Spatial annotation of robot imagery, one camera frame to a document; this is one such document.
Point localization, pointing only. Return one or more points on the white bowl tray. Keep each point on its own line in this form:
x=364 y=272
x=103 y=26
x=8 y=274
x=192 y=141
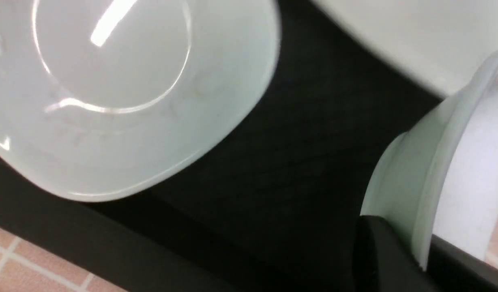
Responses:
x=441 y=177
x=102 y=99

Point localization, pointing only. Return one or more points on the white rectangular rice plate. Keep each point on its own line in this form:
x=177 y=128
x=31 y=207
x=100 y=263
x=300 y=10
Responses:
x=439 y=44

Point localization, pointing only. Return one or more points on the pink checkered tablecloth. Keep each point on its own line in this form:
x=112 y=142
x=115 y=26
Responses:
x=25 y=267

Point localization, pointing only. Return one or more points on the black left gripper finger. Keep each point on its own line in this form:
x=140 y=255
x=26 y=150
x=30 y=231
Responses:
x=381 y=262

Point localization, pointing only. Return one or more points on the black serving tray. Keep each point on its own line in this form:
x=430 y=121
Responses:
x=274 y=207

